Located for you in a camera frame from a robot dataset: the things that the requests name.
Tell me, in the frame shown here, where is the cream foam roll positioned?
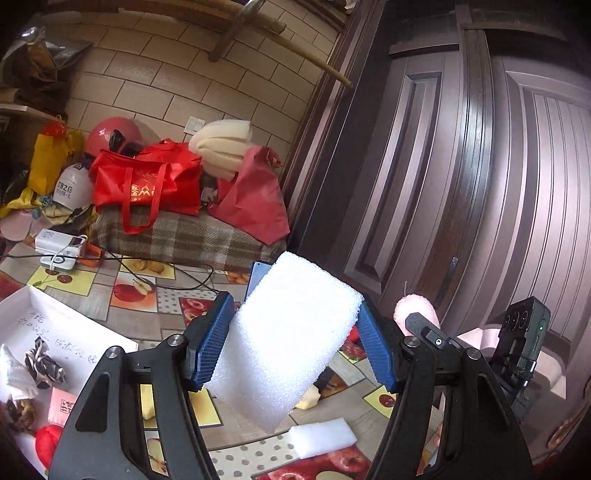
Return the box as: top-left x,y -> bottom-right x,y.
188,119 -> 252,181

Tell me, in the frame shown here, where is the red apple plush toy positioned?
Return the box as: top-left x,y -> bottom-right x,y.
35,424 -> 63,470

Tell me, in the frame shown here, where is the yellow shopping bag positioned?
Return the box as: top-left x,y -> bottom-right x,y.
27,121 -> 85,196

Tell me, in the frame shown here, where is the white foam block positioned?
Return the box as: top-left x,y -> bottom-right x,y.
207,252 -> 363,433
287,418 -> 358,459

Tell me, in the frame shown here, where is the pink helmet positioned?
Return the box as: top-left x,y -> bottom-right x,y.
84,117 -> 160,158

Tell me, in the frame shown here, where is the red tote bag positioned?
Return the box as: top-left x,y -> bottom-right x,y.
89,139 -> 202,235

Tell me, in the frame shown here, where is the pale octagonal sponge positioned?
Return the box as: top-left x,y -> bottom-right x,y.
295,385 -> 321,410

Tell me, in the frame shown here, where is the white helmet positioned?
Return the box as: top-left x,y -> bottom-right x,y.
53,163 -> 94,210

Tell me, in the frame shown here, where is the pink tissue pack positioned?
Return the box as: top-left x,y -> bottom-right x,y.
47,387 -> 77,427

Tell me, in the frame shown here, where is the black cable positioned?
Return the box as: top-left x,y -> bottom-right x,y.
0,250 -> 221,292

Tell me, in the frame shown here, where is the white shallow box tray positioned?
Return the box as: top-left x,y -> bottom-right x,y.
1,286 -> 138,479

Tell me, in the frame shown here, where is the dark red fabric bag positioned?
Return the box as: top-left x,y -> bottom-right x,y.
208,146 -> 290,246

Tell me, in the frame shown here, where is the smartphone on stand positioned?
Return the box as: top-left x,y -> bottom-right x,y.
245,261 -> 273,299

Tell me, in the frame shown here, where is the yellow sponge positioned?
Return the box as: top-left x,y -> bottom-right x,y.
140,384 -> 155,421

